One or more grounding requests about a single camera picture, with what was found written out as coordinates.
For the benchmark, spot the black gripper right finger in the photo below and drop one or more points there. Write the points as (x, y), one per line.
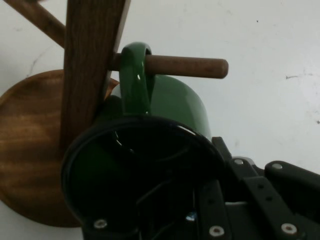
(287, 185)

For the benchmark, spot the green enamel mug white print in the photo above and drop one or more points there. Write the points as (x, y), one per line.
(180, 105)

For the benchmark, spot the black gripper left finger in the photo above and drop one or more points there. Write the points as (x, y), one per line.
(212, 207)

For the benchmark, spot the brown wooden mug tree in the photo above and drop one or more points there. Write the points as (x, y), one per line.
(85, 75)

